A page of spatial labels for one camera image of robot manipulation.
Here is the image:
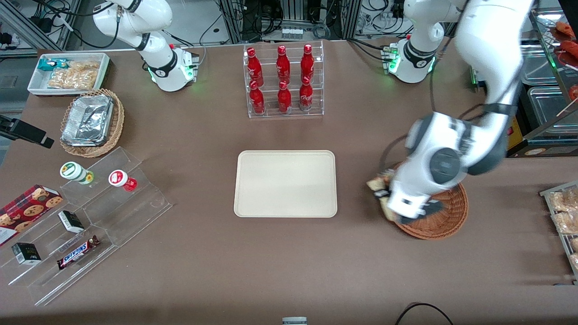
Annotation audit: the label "triangle sandwich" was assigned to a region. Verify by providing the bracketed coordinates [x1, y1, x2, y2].
[367, 175, 399, 222]

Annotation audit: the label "round brown wicker basket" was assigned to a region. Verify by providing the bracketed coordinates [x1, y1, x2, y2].
[389, 162, 469, 240]

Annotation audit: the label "beige plastic tray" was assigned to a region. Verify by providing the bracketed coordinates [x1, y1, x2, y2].
[233, 150, 338, 218]

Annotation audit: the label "oval light wicker basket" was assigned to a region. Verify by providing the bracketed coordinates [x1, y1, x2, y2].
[60, 88, 125, 158]

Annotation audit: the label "white rectangular snack tray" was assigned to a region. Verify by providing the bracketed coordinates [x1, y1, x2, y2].
[27, 52, 111, 97]

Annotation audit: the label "red cola bottle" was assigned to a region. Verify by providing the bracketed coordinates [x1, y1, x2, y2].
[277, 81, 292, 113]
[301, 44, 315, 83]
[299, 76, 313, 111]
[276, 45, 291, 84]
[249, 80, 266, 114]
[246, 47, 264, 86]

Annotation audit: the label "clear acrylic bottle rack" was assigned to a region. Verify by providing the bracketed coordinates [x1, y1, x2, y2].
[243, 41, 325, 119]

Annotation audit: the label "black machine yellow panel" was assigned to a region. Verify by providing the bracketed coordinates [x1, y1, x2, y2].
[470, 43, 578, 158]

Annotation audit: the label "steel shelf rack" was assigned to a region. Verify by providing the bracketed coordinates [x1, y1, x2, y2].
[528, 8, 578, 140]

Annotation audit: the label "clear acrylic stepped stand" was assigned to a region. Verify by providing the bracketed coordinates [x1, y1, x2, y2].
[0, 146, 173, 306]

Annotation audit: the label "red-lid white cup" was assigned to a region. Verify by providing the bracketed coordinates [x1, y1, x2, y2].
[108, 169, 138, 192]

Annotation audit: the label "stacked aluminium foil trays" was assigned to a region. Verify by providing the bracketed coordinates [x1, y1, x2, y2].
[61, 94, 114, 147]

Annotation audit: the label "green-lid white cup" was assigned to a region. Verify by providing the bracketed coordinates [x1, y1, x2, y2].
[60, 161, 95, 186]

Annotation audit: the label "Snickers chocolate bar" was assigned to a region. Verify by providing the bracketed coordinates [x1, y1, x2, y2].
[56, 235, 101, 270]

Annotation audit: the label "small black box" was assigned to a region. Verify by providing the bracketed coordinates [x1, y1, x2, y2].
[11, 242, 42, 265]
[58, 210, 85, 234]

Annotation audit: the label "bag of beige crackers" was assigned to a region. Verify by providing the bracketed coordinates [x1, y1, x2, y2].
[47, 61, 100, 90]

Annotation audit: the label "red cookie box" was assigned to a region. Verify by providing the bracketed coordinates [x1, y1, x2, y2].
[0, 184, 64, 246]

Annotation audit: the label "teal snack packet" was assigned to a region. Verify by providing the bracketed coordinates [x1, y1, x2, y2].
[37, 58, 68, 72]

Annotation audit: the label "black clamp-mounted device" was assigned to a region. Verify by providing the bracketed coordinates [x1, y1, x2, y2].
[0, 115, 55, 149]

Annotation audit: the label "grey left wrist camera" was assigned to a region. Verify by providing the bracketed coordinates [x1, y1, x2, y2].
[419, 200, 444, 218]

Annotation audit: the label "black cable loop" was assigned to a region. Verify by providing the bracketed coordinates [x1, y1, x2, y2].
[395, 302, 454, 325]

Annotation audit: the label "grey wire bread tray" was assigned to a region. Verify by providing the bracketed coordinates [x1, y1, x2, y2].
[540, 181, 578, 285]

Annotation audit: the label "aluminium frame with cables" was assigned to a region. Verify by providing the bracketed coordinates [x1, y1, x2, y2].
[0, 0, 83, 51]

